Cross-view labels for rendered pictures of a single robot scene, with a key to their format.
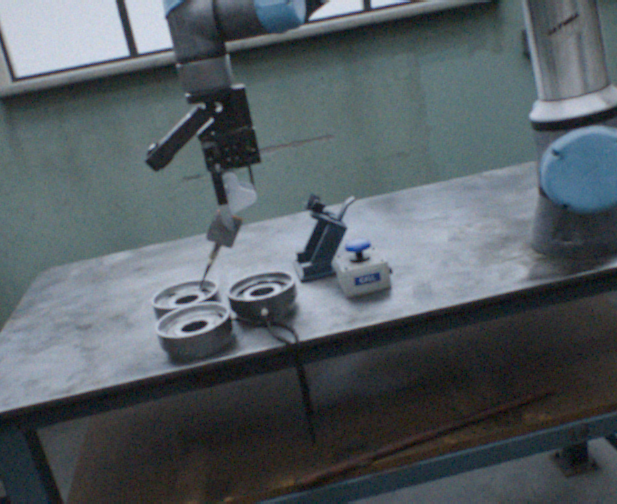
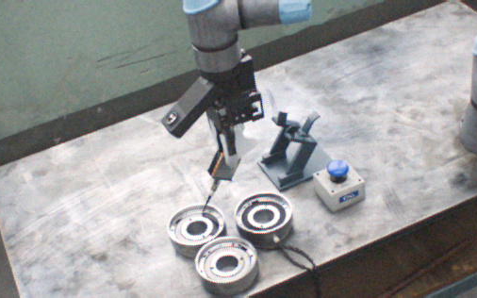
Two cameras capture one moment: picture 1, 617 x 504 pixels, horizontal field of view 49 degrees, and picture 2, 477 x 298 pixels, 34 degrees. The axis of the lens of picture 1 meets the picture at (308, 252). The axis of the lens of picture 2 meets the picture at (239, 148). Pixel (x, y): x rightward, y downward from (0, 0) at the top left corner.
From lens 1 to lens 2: 0.69 m
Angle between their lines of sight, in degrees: 22
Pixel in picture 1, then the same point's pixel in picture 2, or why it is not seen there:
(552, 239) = not seen: outside the picture
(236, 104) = (244, 74)
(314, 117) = not seen: outside the picture
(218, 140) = (232, 107)
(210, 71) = (229, 57)
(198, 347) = (242, 286)
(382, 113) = not seen: outside the picture
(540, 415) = (464, 266)
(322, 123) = not seen: outside the picture
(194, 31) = (219, 28)
